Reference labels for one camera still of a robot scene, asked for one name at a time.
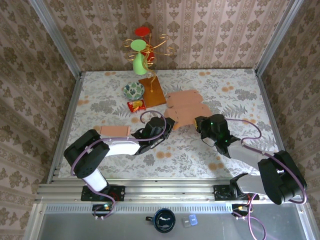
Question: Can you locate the red snack packet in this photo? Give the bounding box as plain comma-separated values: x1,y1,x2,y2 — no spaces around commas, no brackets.
127,99,147,113

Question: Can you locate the floral tablecloth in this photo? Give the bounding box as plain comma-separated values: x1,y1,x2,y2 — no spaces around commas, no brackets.
58,68,287,180

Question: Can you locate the leaf pattern bowl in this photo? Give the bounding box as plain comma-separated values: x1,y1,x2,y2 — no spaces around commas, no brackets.
123,81,145,100

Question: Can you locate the green plastic goblet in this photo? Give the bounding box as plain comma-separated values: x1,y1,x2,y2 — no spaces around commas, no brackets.
130,39,148,76

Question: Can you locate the small controller board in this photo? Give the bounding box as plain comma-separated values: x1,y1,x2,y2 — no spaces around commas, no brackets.
231,203,253,216
92,203,113,217

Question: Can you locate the dark blue mug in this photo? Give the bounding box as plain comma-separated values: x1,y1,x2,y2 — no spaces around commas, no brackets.
145,208,177,234

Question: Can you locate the red plastic goblet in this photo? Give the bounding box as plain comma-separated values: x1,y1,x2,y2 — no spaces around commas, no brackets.
134,26,156,68

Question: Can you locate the steel shelf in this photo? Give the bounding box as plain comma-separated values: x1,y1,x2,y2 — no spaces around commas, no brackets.
23,202,320,240

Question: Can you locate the gold wire rack wooden base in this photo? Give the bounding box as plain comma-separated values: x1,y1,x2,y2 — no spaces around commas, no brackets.
122,33,176,109

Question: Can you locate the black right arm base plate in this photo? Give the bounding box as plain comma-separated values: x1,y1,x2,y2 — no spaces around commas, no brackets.
213,184,260,201

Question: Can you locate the aluminium frame rail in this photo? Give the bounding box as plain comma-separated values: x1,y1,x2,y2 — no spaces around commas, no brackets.
34,178,307,205

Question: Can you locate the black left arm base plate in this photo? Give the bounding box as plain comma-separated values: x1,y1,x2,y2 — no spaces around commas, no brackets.
80,185,126,202

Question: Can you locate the aluminium frame post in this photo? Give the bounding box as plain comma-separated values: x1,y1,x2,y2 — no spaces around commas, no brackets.
28,0,83,80
254,0,305,76

